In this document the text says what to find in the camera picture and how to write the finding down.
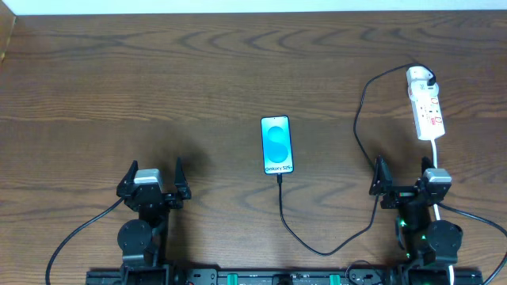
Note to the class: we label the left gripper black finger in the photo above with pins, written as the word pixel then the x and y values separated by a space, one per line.
pixel 127 185
pixel 181 183

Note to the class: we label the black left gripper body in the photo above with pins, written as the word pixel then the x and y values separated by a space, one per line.
pixel 170 196

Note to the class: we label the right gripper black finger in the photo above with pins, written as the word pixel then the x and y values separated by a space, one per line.
pixel 426 163
pixel 382 179

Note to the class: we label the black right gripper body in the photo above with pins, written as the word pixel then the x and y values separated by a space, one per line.
pixel 403 193

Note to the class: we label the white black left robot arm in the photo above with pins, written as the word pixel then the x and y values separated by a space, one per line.
pixel 143 240

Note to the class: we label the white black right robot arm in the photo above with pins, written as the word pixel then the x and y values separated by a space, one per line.
pixel 432 245

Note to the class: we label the white USB charger adapter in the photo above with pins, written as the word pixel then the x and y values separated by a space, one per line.
pixel 421 83

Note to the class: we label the white power strip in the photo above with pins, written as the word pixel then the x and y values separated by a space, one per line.
pixel 428 117

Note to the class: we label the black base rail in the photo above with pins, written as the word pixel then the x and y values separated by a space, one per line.
pixel 360 276

